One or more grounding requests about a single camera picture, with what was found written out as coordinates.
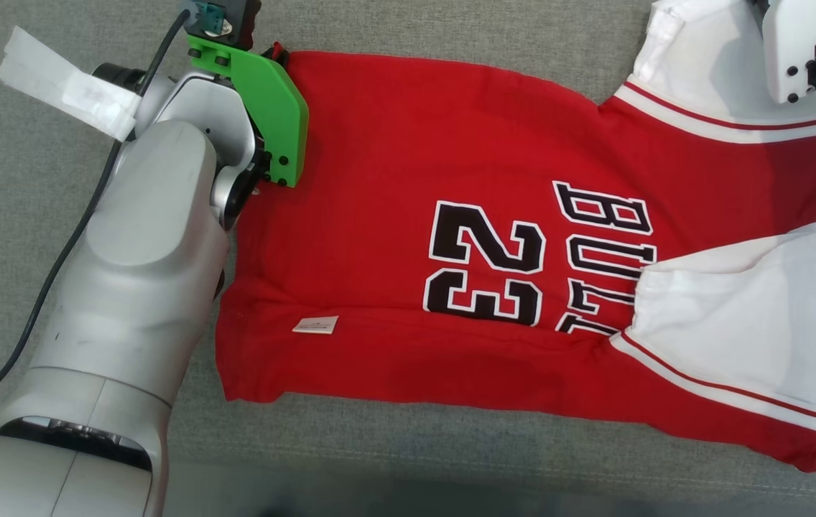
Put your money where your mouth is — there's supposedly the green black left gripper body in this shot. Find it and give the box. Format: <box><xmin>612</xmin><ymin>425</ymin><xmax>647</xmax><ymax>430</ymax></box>
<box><xmin>187</xmin><ymin>34</ymin><xmax>308</xmax><ymax>189</ymax></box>

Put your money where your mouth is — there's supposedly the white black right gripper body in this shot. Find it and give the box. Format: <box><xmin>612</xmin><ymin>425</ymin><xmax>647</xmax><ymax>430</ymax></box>
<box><xmin>761</xmin><ymin>0</ymin><xmax>816</xmax><ymax>137</ymax></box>

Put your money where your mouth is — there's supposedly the red white basketball jersey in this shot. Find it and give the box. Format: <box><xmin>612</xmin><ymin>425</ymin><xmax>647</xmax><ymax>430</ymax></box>
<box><xmin>215</xmin><ymin>0</ymin><xmax>816</xmax><ymax>473</ymax></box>

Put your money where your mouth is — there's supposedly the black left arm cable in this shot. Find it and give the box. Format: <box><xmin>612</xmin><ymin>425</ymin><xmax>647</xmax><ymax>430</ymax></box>
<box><xmin>0</xmin><ymin>9</ymin><xmax>192</xmax><ymax>444</ymax></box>

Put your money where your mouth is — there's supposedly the white tape tag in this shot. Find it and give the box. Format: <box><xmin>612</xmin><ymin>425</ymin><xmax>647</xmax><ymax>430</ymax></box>
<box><xmin>0</xmin><ymin>26</ymin><xmax>143</xmax><ymax>142</ymax></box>

